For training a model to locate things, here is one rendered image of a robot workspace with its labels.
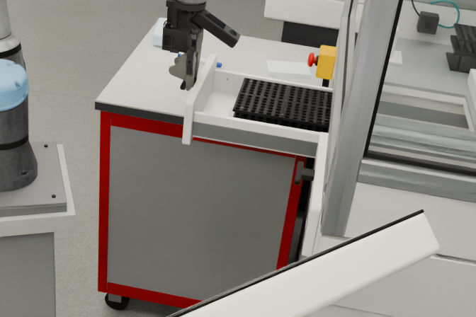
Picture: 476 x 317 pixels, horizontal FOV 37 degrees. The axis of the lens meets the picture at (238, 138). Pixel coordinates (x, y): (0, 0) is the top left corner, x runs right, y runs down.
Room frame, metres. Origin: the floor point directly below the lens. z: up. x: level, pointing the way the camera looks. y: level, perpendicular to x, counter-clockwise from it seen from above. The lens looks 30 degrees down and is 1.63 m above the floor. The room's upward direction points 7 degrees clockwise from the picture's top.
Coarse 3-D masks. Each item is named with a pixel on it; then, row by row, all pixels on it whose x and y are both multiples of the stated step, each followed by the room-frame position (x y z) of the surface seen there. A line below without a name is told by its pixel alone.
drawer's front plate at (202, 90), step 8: (216, 56) 1.63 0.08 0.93; (208, 64) 1.57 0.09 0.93; (216, 64) 1.65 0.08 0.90; (200, 72) 1.52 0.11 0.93; (208, 72) 1.53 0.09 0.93; (200, 80) 1.48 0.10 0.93; (208, 80) 1.54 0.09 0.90; (192, 88) 1.43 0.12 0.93; (200, 88) 1.44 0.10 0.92; (208, 88) 1.56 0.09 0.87; (192, 96) 1.39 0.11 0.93; (200, 96) 1.45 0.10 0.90; (208, 96) 1.57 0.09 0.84; (192, 104) 1.36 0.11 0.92; (200, 104) 1.46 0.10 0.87; (192, 112) 1.36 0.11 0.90; (184, 120) 1.36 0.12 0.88; (192, 120) 1.37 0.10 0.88; (184, 128) 1.36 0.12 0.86; (192, 128) 1.38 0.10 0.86; (184, 136) 1.36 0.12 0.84
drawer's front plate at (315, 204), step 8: (320, 136) 1.28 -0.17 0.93; (320, 144) 1.25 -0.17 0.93; (320, 152) 1.22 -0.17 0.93; (320, 160) 1.19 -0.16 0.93; (320, 168) 1.16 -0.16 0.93; (320, 176) 1.13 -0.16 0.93; (312, 184) 1.16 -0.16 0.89; (320, 184) 1.10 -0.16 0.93; (312, 192) 1.08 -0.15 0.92; (320, 192) 1.07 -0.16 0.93; (312, 200) 1.04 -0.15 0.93; (320, 200) 1.05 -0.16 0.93; (312, 208) 1.02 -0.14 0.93; (320, 208) 1.02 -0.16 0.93; (312, 216) 1.02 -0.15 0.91; (312, 224) 1.02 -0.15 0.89; (312, 232) 1.02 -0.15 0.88; (304, 240) 1.04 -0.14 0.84; (312, 240) 1.02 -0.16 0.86; (304, 248) 1.02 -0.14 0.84; (312, 248) 1.02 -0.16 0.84
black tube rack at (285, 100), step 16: (256, 80) 1.58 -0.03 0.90; (256, 96) 1.49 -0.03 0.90; (272, 96) 1.50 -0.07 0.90; (288, 96) 1.51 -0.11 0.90; (304, 96) 1.52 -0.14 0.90; (320, 96) 1.53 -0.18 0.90; (256, 112) 1.41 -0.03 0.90; (272, 112) 1.42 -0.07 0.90; (288, 112) 1.44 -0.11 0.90; (304, 112) 1.45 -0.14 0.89; (320, 112) 1.46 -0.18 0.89; (304, 128) 1.42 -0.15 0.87; (320, 128) 1.40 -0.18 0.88
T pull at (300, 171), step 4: (300, 164) 1.19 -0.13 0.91; (300, 168) 1.17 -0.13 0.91; (304, 168) 1.18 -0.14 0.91; (308, 168) 1.18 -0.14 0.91; (296, 172) 1.16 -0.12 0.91; (300, 172) 1.16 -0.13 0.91; (304, 172) 1.16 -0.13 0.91; (308, 172) 1.16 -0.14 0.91; (312, 172) 1.17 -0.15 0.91; (296, 176) 1.14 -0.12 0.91; (300, 176) 1.14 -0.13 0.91; (304, 176) 1.15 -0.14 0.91; (308, 176) 1.15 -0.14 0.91; (312, 176) 1.15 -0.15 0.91; (296, 180) 1.13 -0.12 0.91; (300, 180) 1.13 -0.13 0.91; (312, 180) 1.15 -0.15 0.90; (296, 184) 1.13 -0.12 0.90
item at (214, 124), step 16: (224, 80) 1.62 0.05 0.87; (240, 80) 1.61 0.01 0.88; (272, 80) 1.60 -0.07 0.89; (224, 96) 1.60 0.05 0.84; (208, 112) 1.50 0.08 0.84; (224, 112) 1.51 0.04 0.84; (208, 128) 1.37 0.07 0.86; (224, 128) 1.37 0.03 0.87; (240, 128) 1.37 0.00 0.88; (256, 128) 1.37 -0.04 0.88; (272, 128) 1.36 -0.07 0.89; (288, 128) 1.36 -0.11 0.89; (240, 144) 1.37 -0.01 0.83; (256, 144) 1.36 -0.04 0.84; (272, 144) 1.36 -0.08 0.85; (288, 144) 1.36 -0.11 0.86; (304, 144) 1.35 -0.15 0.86
